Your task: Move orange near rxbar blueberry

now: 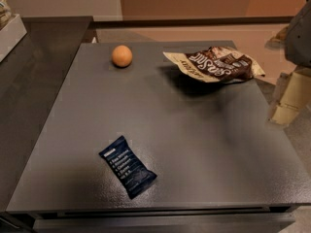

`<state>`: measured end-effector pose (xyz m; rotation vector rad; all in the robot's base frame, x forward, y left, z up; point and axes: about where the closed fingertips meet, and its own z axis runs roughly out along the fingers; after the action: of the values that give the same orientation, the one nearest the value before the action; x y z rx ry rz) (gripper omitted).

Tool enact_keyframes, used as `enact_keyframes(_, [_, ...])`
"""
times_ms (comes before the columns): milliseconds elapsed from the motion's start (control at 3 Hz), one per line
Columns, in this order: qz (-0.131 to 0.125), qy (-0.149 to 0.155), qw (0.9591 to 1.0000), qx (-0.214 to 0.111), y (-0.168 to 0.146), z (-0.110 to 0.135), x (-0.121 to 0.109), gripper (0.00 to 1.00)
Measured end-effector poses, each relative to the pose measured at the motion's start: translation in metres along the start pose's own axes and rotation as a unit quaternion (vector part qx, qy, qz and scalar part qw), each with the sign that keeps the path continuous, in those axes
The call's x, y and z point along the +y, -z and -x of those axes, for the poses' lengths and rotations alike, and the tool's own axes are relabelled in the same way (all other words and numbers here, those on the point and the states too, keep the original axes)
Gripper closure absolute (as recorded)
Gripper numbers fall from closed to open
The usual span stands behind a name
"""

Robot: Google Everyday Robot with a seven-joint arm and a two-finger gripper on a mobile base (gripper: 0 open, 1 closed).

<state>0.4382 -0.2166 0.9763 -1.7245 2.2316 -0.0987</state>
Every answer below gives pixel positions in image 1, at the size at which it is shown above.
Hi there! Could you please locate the dark side counter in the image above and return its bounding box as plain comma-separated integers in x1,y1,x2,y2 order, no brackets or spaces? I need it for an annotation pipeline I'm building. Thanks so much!
0,17,92,213

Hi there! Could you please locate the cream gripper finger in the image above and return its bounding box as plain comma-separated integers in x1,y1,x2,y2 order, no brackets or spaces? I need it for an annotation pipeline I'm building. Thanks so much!
270,69,311,125

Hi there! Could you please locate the white box on counter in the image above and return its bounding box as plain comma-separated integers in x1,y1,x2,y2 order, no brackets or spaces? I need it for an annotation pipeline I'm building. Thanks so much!
0,14,27,62

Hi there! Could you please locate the orange fruit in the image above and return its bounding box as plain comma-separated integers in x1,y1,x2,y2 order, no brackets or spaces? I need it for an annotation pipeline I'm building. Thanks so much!
112,45,133,68

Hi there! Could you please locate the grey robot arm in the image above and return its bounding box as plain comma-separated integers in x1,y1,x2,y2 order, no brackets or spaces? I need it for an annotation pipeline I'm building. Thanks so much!
268,1,311,125

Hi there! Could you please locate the brown white snack bag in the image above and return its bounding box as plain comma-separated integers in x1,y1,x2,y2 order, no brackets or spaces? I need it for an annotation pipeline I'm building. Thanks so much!
164,47,265,83

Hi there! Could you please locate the blue rxbar wrapper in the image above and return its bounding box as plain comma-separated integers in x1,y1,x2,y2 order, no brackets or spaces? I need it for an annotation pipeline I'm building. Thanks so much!
99,136,157,199

